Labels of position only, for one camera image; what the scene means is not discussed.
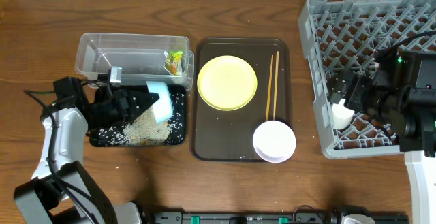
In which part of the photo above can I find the white cup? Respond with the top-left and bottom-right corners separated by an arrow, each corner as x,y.
332,99 -> 355,130

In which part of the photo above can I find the clear plastic bin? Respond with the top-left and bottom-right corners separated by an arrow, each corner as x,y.
75,33 -> 194,90

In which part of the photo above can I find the white pink bowl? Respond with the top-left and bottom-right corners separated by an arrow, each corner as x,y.
252,121 -> 296,163

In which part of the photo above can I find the green snack wrapper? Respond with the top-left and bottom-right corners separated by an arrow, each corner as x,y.
164,50 -> 183,76

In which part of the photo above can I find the dark brown serving tray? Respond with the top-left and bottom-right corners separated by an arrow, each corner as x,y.
190,37 -> 292,162

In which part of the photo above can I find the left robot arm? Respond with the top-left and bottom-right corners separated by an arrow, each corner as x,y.
14,76 -> 159,223

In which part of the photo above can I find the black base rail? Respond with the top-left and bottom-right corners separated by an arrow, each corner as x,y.
148,205 -> 410,224

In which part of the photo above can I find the yellow plate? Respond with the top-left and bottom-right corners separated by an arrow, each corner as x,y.
197,55 -> 258,111

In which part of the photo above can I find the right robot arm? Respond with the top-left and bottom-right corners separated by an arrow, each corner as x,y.
327,48 -> 435,223

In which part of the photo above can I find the black waste tray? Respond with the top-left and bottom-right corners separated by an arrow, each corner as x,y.
89,84 -> 187,148

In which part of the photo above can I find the grey dishwasher rack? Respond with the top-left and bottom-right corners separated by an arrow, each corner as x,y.
298,0 -> 435,159

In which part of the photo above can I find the rice pile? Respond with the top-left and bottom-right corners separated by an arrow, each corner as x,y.
97,96 -> 187,146

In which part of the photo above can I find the light blue bowl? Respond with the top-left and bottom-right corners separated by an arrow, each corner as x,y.
146,81 -> 173,124

